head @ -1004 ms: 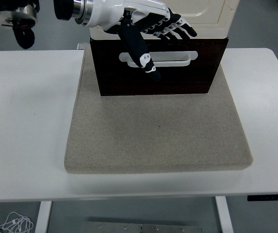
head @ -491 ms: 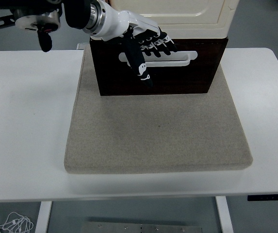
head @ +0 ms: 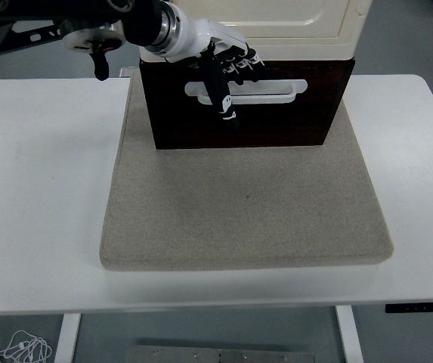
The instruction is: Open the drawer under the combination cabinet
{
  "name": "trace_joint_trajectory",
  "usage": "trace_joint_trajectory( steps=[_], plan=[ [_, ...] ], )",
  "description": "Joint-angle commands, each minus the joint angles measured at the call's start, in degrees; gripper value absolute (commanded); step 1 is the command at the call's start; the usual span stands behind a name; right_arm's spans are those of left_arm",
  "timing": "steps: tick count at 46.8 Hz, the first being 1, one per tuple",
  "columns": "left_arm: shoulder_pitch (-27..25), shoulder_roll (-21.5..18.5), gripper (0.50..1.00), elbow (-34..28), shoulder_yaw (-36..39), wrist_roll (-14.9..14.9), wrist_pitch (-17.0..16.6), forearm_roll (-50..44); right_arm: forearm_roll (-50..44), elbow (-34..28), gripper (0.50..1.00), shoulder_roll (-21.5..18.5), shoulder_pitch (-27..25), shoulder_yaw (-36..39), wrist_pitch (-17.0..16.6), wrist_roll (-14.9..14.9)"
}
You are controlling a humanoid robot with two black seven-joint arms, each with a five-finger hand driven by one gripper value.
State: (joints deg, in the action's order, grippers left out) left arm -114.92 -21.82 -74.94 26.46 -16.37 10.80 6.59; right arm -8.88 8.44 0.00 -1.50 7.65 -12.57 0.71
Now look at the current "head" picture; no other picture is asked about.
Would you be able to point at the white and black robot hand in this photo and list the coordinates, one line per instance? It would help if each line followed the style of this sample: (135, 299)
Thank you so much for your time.
(201, 36)

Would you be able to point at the dark wooden drawer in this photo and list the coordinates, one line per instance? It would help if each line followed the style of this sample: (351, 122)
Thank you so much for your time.
(322, 87)

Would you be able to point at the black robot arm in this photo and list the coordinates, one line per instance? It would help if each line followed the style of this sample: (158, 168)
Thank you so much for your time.
(87, 11)

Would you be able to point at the cream plastic cabinet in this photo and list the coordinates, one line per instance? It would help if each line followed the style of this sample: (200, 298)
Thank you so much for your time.
(295, 41)

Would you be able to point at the dark wooden drawer casing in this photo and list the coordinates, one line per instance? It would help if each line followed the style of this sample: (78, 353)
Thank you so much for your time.
(276, 128)

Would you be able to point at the grey fabric mat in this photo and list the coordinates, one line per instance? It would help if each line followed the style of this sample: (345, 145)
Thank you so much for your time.
(246, 204)

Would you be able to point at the white table leg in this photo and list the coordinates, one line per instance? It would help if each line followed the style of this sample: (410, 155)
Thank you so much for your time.
(67, 338)
(350, 336)

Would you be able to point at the black table control panel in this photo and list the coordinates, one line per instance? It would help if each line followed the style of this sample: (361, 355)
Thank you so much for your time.
(420, 307)

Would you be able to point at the grey table bracket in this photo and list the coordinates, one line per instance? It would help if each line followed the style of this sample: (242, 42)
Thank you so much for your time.
(127, 71)

